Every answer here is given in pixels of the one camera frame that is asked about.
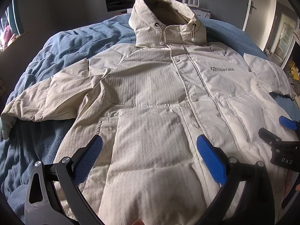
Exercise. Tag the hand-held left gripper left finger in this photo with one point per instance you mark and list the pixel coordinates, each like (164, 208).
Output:
(90, 154)

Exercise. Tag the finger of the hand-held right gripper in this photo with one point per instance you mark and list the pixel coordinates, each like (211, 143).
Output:
(287, 122)
(269, 136)

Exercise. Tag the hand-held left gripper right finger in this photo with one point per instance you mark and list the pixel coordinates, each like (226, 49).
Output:
(211, 159)

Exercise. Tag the cream hooded puffer jacket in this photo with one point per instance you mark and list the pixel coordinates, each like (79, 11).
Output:
(152, 98)

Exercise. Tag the yellow cloth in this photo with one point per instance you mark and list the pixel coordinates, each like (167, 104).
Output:
(294, 71)

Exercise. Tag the blue fleece blanket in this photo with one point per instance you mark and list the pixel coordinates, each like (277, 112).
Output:
(70, 42)

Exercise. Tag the white cardboard box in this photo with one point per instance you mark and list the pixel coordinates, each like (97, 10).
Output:
(202, 14)

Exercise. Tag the pink cloth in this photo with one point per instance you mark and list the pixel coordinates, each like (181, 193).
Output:
(8, 34)

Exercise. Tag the small white box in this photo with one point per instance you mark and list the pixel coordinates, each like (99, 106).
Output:
(130, 10)

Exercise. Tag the window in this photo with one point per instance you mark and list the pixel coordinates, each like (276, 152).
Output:
(11, 23)

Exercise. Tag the white router with antennas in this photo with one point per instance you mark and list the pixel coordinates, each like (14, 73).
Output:
(191, 1)

